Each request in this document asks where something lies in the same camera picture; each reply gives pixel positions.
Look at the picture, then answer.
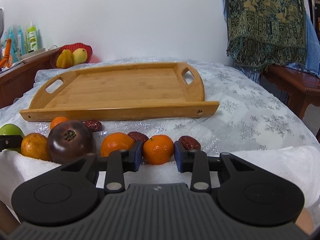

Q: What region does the green apple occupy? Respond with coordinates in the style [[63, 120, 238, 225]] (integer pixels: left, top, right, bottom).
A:
[[1, 124, 24, 139]]

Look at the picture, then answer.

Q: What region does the medium orange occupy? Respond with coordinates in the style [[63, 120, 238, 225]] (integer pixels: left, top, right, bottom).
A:
[[100, 132, 135, 157]]

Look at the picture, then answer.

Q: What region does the large brownish orange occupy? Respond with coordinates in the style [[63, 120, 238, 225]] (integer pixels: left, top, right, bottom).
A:
[[21, 133, 52, 161]]

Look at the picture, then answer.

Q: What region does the red date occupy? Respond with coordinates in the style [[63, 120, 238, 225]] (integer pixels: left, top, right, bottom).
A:
[[179, 135, 201, 150], [84, 120, 103, 132], [127, 132, 149, 144]]

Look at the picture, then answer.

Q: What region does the small mandarin orange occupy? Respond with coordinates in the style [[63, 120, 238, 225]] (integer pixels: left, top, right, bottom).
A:
[[143, 134, 175, 165]]

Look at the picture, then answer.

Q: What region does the dark purple tomato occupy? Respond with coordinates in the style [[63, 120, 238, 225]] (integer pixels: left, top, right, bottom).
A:
[[47, 120, 96, 164]]

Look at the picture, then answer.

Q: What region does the wooden side cabinet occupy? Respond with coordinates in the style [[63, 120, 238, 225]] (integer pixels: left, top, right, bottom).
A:
[[0, 48, 59, 108]]

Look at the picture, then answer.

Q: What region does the bamboo serving tray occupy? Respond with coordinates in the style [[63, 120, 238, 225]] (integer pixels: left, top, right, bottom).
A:
[[20, 62, 219, 121]]

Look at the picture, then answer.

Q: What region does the yellow starfruit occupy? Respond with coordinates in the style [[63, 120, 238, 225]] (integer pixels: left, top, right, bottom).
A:
[[56, 49, 73, 69]]

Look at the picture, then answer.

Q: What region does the blue spray bottle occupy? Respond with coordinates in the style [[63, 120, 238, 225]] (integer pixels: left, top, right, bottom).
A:
[[8, 26, 18, 63]]

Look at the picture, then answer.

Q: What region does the green white bottle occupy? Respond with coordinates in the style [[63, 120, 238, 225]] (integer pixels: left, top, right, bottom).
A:
[[27, 21, 38, 53]]

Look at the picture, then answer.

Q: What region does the yellow mango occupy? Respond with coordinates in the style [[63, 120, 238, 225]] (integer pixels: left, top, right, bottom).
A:
[[72, 48, 87, 65]]

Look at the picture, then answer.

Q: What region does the red fruit bowl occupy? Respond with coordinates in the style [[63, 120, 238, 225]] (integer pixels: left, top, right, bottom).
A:
[[50, 42, 93, 69]]

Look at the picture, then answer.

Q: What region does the wooden chair right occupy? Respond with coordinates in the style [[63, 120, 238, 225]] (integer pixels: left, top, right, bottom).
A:
[[263, 65, 319, 119]]

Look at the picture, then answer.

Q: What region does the green patterned shawl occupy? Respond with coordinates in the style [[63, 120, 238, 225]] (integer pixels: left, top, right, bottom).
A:
[[226, 0, 307, 70]]

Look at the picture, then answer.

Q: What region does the blue cloth behind shawl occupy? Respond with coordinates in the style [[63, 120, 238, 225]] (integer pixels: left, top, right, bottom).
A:
[[286, 13, 319, 78]]

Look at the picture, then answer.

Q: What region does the orange handled tool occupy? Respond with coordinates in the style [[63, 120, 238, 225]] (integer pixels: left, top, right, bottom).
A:
[[0, 38, 12, 68]]

